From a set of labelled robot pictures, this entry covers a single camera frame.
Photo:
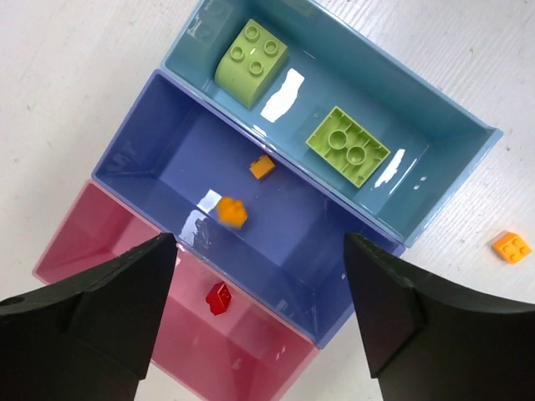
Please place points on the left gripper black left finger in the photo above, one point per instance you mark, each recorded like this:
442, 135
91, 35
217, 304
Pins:
89, 336

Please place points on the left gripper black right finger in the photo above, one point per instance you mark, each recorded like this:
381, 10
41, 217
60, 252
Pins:
427, 338

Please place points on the red lego piece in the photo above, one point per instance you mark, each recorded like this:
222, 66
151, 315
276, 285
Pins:
219, 298

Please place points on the orange lego piece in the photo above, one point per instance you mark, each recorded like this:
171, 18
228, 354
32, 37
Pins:
231, 212
262, 167

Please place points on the green lego brick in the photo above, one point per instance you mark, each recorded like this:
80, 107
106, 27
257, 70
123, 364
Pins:
348, 147
251, 63

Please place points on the pink container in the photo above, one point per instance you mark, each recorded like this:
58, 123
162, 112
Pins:
245, 353

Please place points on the orange lego brick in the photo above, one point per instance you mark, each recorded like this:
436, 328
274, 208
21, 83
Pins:
511, 247

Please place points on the light blue container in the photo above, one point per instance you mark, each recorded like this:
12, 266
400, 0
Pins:
335, 78

